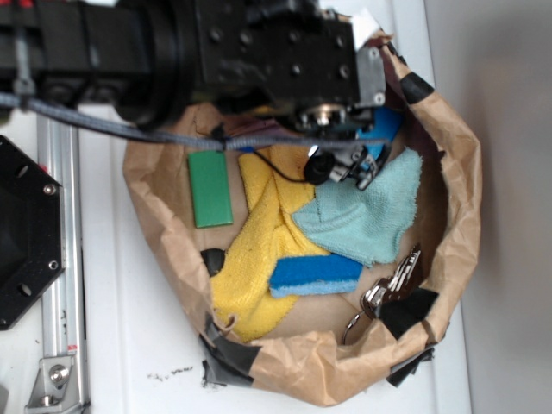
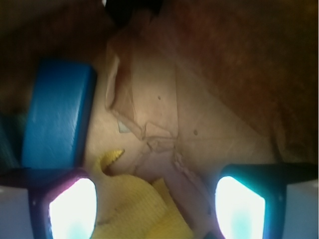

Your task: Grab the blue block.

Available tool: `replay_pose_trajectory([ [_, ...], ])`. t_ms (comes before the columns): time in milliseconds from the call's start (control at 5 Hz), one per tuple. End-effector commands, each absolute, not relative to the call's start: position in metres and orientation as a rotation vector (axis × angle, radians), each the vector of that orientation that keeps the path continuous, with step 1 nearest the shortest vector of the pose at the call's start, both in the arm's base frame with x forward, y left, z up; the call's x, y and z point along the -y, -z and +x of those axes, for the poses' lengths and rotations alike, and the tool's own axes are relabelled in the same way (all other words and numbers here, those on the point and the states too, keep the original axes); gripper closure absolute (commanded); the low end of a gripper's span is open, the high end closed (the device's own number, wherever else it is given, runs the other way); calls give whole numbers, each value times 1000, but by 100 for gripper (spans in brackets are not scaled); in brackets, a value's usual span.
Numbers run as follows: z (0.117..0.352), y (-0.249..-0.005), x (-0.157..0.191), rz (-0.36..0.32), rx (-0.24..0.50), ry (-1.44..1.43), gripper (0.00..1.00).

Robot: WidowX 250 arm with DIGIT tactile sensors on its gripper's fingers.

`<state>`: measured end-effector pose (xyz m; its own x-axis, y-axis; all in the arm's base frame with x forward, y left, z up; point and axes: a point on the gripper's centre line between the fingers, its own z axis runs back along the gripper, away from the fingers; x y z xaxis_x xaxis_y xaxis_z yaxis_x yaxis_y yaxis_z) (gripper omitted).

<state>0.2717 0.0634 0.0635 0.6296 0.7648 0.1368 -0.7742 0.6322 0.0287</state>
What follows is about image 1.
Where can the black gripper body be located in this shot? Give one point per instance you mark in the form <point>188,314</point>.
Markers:
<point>291,60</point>

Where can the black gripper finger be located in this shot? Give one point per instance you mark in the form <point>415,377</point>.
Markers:
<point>364,167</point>
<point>322,166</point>

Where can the blue wooden block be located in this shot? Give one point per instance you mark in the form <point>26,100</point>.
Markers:
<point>387,124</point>

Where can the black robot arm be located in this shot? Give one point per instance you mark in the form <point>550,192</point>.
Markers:
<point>131,70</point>

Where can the green wooden block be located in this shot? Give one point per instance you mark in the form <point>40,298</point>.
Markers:
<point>210,189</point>

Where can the yellow microfiber cloth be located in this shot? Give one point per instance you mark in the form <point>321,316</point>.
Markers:
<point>274,187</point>

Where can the light teal cloth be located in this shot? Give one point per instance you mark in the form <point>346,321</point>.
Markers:
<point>365,226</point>

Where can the brown paper bag bin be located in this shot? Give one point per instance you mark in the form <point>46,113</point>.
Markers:
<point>303,356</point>

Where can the blue sponge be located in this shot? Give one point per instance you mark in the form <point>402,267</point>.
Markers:
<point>314,275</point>

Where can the silver key bunch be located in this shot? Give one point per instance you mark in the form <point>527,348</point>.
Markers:
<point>407,277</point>

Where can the white tray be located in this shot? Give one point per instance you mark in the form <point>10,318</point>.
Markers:
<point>143,355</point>

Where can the aluminium extrusion rail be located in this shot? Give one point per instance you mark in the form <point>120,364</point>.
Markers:
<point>63,303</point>

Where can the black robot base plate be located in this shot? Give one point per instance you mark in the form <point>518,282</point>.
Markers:
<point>31,246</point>

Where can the metal corner bracket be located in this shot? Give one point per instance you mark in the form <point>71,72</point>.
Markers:
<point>56,388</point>

